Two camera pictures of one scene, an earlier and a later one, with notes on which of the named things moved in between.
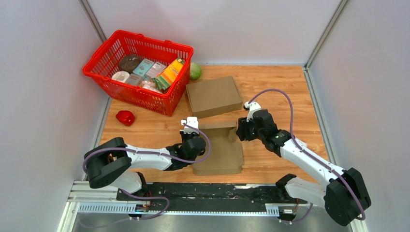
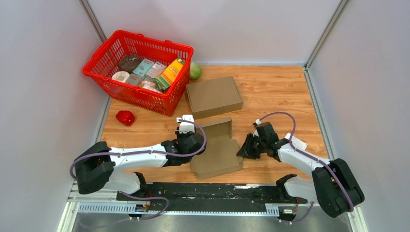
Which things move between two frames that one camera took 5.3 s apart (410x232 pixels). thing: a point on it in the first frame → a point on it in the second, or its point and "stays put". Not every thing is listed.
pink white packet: [149, 85] stays put
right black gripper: [241, 129] → [245, 152]
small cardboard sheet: [226, 154] stays put
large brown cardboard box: [213, 96] stays put
